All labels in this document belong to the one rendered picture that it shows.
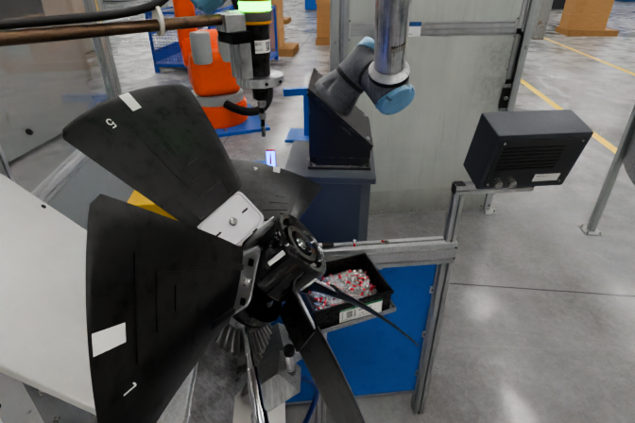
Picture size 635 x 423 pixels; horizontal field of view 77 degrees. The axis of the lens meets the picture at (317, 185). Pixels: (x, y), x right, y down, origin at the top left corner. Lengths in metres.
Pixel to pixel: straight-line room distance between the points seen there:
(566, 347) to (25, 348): 2.18
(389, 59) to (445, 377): 1.44
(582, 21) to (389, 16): 11.99
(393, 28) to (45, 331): 0.90
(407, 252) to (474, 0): 1.75
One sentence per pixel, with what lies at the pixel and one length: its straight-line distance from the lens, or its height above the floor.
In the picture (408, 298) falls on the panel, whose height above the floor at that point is 0.63.
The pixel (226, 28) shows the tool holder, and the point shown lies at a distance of 0.57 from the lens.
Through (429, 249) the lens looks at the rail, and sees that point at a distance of 1.30.
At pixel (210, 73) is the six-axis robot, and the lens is 4.46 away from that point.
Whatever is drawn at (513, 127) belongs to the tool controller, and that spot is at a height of 1.24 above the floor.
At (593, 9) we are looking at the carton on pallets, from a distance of 13.00.
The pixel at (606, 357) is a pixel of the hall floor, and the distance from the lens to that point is 2.44.
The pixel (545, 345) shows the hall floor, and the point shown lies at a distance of 2.35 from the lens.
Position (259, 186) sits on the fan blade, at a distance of 0.86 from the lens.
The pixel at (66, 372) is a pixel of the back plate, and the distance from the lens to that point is 0.64.
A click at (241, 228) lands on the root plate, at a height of 1.24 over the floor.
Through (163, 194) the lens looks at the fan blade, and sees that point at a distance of 0.63.
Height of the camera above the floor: 1.60
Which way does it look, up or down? 29 degrees down
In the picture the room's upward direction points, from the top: straight up
